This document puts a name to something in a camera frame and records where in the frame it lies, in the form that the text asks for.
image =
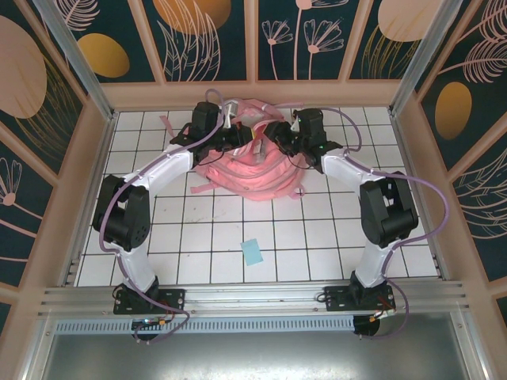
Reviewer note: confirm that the pink student backpack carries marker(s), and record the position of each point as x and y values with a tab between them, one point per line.
253	178

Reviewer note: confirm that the blue sticky note pad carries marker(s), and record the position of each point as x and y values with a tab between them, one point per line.
252	252

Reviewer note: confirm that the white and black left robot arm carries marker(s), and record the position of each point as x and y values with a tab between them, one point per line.
170	170

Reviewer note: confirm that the grey metal sheet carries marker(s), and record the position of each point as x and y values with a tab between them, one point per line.
253	356

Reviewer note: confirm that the aluminium frame post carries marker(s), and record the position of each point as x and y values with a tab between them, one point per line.
424	59
78	59

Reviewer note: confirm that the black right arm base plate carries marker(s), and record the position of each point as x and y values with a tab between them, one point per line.
336	299

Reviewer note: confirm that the aluminium mounting rail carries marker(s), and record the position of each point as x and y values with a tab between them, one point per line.
253	297

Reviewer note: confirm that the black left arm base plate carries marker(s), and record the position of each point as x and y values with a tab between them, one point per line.
174	301

